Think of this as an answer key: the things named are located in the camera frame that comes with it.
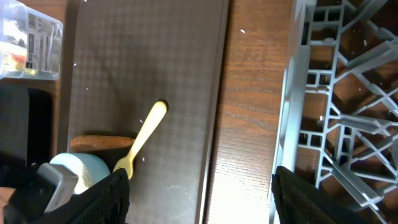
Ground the grey plastic dishwasher rack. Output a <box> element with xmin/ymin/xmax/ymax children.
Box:
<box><xmin>273</xmin><ymin>0</ymin><xmax>397</xmax><ymax>223</ymax></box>

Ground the clear plastic waste bin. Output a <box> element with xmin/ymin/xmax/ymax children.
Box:
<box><xmin>1</xmin><ymin>0</ymin><xmax>63</xmax><ymax>80</ymax></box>

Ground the dark brown serving tray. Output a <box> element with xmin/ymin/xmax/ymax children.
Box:
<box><xmin>54</xmin><ymin>0</ymin><xmax>229</xmax><ymax>223</ymax></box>

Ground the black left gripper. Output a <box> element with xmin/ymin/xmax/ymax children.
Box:
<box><xmin>1</xmin><ymin>164</ymin><xmax>50</xmax><ymax>224</ymax></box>

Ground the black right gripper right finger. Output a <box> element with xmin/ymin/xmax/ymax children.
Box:
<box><xmin>271</xmin><ymin>166</ymin><xmax>369</xmax><ymax>224</ymax></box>

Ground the black rectangular tray bin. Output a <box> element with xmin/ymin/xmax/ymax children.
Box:
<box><xmin>1</xmin><ymin>84</ymin><xmax>53</xmax><ymax>167</ymax></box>

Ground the yellow plastic spoon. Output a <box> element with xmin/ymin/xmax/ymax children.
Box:
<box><xmin>113</xmin><ymin>101</ymin><xmax>168</xmax><ymax>179</ymax></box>

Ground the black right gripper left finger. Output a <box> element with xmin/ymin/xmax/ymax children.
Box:
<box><xmin>35</xmin><ymin>169</ymin><xmax>129</xmax><ymax>224</ymax></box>

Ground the colourful snack wrapper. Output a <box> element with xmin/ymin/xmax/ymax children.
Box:
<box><xmin>1</xmin><ymin>42</ymin><xmax>27</xmax><ymax>77</ymax></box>

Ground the light blue bowl with rice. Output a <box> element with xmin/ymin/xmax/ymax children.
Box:
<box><xmin>50</xmin><ymin>153</ymin><xmax>111</xmax><ymax>194</ymax></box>

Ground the orange brown food piece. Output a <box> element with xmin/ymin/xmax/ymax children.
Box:
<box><xmin>69</xmin><ymin>135</ymin><xmax>134</xmax><ymax>152</ymax></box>

